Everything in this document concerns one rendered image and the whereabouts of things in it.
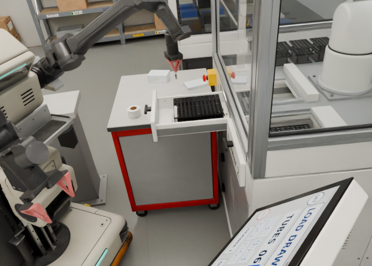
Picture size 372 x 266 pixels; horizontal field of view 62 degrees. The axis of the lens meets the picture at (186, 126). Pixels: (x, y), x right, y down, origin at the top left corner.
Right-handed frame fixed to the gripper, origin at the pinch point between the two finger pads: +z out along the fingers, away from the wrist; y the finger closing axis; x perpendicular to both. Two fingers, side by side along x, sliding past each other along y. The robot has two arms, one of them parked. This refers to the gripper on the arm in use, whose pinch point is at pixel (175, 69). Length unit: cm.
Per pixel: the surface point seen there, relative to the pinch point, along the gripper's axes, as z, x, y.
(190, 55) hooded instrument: 17, -29, 47
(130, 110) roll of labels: 16.8, 27.3, 3.4
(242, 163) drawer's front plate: 4, 7, -73
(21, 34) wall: 77, 99, 433
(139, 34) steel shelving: 92, -70, 334
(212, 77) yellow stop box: 9.6, -19.6, -3.0
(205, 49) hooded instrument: 14, -39, 43
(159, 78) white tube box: 19.4, 0.0, 32.8
